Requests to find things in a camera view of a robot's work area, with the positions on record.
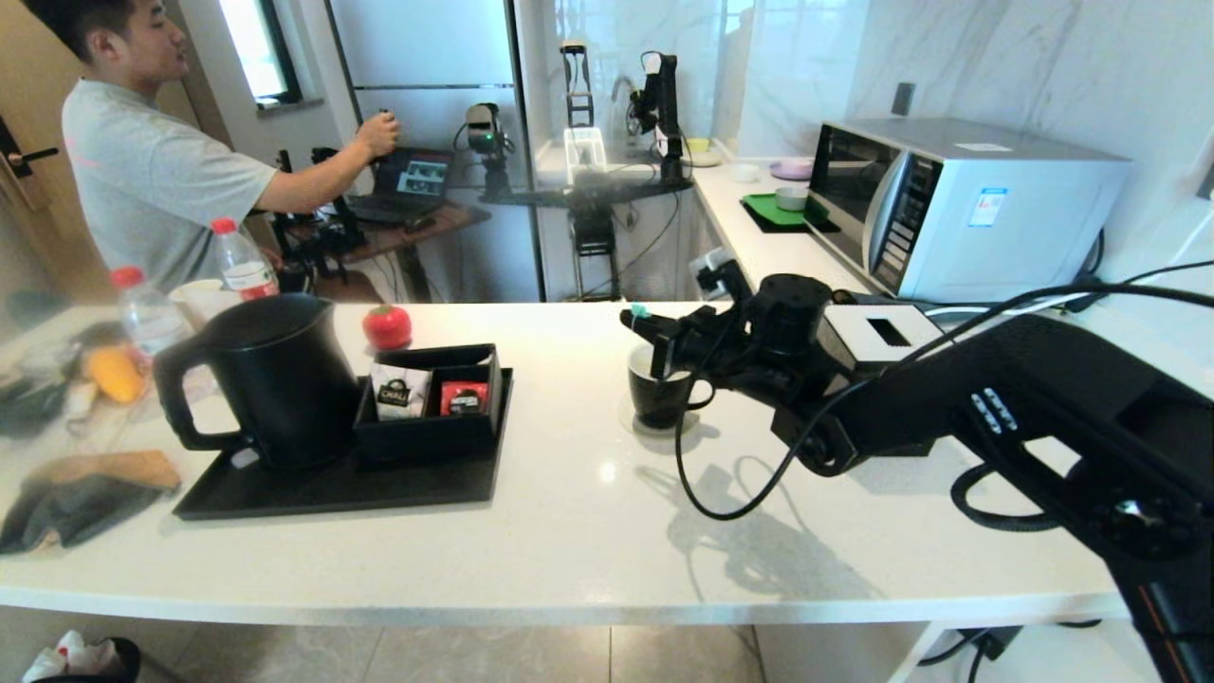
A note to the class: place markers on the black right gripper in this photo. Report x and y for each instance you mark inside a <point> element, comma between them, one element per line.
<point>707,356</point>

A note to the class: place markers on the black electric kettle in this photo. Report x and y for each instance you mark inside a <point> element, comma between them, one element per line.
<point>285,389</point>

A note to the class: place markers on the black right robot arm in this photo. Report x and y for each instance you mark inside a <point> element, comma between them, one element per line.
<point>1043,408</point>

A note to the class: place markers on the white tea bag packet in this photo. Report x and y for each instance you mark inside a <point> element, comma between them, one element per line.
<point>396,394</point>

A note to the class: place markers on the black mug white inside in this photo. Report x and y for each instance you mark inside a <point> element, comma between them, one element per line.
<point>654,406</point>

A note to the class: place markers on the clear glass coaster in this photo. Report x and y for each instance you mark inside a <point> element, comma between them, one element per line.
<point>626,423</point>

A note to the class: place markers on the green mat on black tray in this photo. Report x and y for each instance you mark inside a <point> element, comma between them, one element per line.
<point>768,213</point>

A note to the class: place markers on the small white bowl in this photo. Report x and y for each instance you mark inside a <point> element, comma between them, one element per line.
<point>744,175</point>

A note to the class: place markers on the yellow bowl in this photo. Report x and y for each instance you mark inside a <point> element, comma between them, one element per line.
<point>700,150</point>

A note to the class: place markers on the small grey bowl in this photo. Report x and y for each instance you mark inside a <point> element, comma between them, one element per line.
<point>790,201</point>

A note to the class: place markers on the red coffee sachet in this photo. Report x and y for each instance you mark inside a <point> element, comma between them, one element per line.
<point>463,398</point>

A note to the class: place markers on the purple plate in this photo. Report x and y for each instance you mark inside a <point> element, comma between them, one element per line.
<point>792,172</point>

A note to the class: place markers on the black tissue box white lid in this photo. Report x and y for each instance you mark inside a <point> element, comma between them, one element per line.
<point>892,332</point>

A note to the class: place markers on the metal kitchen faucet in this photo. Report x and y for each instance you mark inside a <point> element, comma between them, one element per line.
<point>621,90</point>

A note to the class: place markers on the brown wooden table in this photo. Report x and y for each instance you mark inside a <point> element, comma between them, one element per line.
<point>427,232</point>

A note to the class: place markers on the black compartment box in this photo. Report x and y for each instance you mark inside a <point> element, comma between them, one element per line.
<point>427,441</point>

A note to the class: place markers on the red tomato shaped object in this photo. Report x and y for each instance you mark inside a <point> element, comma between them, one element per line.
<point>387,326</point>

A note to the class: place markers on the black laptop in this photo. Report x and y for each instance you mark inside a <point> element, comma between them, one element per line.
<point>413,180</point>

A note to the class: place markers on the black serving tray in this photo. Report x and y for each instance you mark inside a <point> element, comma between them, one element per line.
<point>379,489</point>

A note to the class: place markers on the grey refrigerator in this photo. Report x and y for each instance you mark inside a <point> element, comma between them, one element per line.
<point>427,57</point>

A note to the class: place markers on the silver microwave oven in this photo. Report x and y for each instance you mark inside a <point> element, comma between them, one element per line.
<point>1005,228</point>

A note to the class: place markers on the water bottle with red label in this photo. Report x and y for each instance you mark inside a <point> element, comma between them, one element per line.
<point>245,270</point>

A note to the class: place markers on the white paper cup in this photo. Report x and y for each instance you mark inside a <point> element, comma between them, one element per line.
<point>199,299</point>

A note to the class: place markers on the black power adapter brick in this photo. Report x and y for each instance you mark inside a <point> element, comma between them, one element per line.
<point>991,642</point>

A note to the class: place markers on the clear water bottle red cap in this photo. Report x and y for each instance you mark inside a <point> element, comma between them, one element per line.
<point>147,318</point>

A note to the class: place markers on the person in grey shirt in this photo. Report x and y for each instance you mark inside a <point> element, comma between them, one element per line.
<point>142,180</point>

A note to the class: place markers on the brown cork board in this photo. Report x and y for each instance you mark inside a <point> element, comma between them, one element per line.
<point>133,468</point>

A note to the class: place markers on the yellow soft object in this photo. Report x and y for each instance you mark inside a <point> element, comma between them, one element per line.
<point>116,375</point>

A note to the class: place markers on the black cloth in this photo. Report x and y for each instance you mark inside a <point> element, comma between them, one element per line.
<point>76,512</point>

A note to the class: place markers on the black trash bin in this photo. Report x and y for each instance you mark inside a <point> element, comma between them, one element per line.
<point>119,664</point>

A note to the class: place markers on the dark cloth bundle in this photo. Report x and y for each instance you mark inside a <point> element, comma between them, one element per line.
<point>28,408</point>

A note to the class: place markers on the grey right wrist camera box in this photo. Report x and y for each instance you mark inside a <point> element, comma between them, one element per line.
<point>711,266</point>

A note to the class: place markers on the black upright frame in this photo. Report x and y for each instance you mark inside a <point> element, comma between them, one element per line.
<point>576,85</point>

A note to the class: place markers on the black camera head on stand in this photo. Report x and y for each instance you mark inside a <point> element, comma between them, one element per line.
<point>486,133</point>

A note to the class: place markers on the black wall switch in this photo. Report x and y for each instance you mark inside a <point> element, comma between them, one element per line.
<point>901,101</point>

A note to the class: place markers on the window with dark frame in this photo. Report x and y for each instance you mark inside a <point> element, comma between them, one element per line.
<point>251,47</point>

